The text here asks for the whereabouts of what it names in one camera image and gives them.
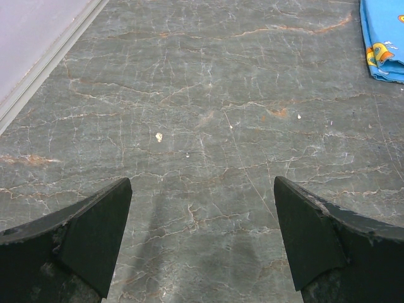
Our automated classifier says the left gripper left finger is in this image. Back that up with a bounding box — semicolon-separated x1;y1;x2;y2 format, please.
1;178;132;302

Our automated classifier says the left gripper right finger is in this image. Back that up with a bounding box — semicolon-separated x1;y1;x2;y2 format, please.
274;176;403;302

